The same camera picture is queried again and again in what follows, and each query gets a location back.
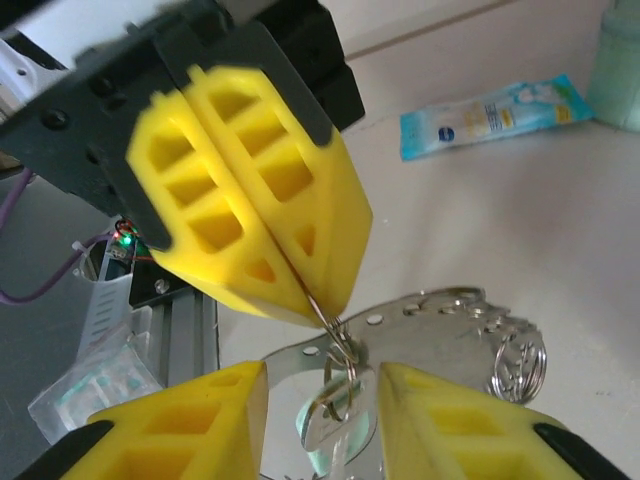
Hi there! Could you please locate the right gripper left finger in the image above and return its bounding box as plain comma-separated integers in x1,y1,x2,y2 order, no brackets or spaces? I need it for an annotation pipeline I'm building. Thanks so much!
27,359,270,480

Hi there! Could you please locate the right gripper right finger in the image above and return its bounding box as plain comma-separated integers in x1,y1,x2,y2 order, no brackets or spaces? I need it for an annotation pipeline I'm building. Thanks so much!
375,362,629,480

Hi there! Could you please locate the clear plastic box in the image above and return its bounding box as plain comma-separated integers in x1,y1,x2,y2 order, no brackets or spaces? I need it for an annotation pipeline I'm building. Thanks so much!
27,319,169,449

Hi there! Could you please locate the light blue wipes packet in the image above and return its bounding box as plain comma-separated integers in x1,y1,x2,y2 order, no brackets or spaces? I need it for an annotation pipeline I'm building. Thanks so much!
398,73,597,163

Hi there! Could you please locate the mint green zip case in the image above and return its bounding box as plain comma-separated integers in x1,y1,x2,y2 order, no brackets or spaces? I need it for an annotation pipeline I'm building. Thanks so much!
585,0,640,134

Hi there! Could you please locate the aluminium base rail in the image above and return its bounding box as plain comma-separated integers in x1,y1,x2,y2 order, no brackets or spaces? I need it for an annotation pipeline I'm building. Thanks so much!
149,289,220,396

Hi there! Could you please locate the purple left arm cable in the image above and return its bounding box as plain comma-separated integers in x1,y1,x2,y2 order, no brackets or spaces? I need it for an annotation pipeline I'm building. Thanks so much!
0,169,36,226

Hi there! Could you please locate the grey slotted cable duct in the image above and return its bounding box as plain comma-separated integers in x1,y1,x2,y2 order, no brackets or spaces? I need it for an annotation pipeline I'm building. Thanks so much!
79,272,136,364

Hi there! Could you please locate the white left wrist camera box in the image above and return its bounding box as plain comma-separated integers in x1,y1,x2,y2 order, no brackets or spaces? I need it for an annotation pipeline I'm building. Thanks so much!
0,19,141,109

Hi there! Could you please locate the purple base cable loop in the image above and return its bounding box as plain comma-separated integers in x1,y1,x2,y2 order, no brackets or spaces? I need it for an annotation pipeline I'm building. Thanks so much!
0,239,86,306

